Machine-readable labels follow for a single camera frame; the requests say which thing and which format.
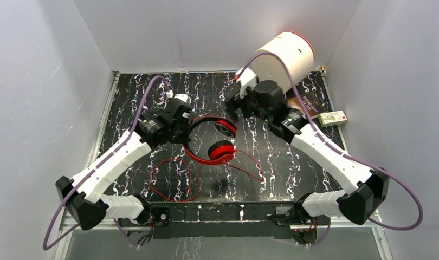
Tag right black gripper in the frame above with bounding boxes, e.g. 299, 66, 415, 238
224, 84, 272, 124

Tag red black headphones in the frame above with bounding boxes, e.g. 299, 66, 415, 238
183, 115, 237, 165

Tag red headphone cable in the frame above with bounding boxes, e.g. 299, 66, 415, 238
147, 148, 266, 203

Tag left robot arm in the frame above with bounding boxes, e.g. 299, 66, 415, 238
55, 94, 192, 230

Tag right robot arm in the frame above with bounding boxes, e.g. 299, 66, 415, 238
224, 80, 390, 225

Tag dark paperback book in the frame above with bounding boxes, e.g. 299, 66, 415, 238
286, 92, 329, 119

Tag white cylindrical container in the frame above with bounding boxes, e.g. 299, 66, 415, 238
251, 31, 314, 93

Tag small green white box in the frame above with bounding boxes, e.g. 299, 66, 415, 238
318, 110, 348, 127

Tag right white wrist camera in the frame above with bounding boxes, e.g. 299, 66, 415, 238
234, 68, 257, 99

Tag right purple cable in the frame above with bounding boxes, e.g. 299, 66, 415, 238
235, 52, 424, 231

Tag black front mounting rail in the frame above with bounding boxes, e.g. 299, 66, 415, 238
152, 202, 295, 239

